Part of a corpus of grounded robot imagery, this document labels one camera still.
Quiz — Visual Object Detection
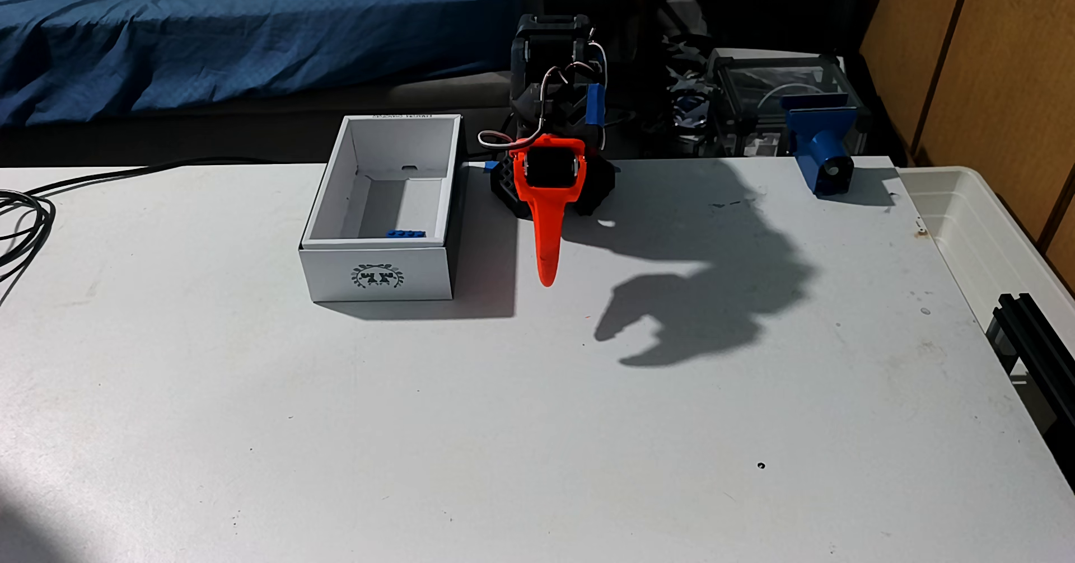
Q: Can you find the camouflage patterned item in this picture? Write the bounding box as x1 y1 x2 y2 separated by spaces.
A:
659 1 720 133

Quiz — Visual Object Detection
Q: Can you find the coiled black cable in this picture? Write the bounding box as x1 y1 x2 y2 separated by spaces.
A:
0 189 57 295

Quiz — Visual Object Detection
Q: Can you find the black aluminium extrusion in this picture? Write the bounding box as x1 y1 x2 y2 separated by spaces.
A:
985 293 1075 489

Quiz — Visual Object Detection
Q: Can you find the blue printed clamp part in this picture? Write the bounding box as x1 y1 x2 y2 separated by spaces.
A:
779 93 859 199

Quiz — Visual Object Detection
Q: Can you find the white gripper motor cable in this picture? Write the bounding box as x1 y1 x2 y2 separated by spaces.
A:
477 38 607 149

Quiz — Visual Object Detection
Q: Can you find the clear plastic container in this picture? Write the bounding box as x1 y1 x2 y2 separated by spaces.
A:
708 49 870 158

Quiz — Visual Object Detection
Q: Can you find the blue bed sheet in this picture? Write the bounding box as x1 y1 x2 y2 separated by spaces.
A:
0 0 522 128

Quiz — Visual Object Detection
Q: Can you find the wooden cabinet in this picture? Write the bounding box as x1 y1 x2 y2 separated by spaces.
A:
858 0 1075 287

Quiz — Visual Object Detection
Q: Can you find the white cardboard box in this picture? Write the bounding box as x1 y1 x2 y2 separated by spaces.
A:
299 114 465 304

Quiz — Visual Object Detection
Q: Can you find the white plastic bin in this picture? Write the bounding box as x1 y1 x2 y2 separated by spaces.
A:
897 166 1075 337

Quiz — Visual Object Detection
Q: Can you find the long black cable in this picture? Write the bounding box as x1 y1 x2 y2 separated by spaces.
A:
0 157 282 200

